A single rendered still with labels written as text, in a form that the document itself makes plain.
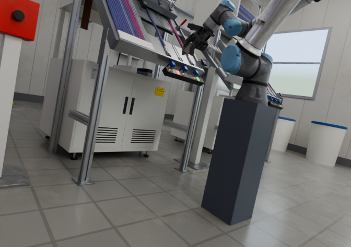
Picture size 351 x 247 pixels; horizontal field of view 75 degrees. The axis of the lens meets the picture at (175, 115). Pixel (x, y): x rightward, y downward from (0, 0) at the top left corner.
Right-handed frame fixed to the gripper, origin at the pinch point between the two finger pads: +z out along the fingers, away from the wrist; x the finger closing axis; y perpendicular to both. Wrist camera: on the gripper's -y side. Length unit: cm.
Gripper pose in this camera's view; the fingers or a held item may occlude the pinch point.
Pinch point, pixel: (183, 52)
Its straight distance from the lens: 136.6
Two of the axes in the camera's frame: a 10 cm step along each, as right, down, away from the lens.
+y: 3.6, 8.1, -4.6
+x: 7.0, 0.9, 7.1
